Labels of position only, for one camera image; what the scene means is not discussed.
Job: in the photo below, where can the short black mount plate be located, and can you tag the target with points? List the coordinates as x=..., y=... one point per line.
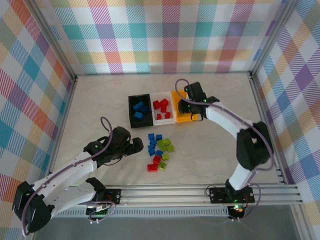
x=113, y=196

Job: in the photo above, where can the yellow plastic bin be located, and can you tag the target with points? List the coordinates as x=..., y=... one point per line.
x=183, y=118

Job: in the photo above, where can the green circuit board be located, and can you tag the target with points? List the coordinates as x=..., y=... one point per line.
x=98, y=212

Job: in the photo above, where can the black plastic bin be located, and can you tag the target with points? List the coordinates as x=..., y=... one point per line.
x=147, y=122

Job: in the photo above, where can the long green lego brick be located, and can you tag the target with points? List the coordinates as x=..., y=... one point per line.
x=162, y=145

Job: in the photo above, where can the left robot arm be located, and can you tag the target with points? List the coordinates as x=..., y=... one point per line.
x=65, y=170

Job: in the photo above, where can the plaid cloth backdrop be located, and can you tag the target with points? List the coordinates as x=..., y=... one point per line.
x=160, y=37
x=20, y=87
x=300, y=87

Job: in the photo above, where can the aluminium frame post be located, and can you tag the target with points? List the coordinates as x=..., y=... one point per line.
x=53, y=37
x=272, y=37

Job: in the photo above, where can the long blue lego brick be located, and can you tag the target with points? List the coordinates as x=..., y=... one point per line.
x=138, y=105

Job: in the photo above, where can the wide aluminium base rail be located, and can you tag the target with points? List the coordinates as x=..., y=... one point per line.
x=162, y=193

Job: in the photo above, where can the small lit circuit board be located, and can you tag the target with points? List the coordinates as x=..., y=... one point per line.
x=237, y=210

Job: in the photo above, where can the long black mount plate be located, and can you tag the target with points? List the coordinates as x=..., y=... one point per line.
x=217, y=195

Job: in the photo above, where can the white plastic bin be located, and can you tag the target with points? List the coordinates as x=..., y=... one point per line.
x=165, y=122

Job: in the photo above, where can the aluminium table edge rail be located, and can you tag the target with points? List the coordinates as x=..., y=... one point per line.
x=265, y=127
x=62, y=125

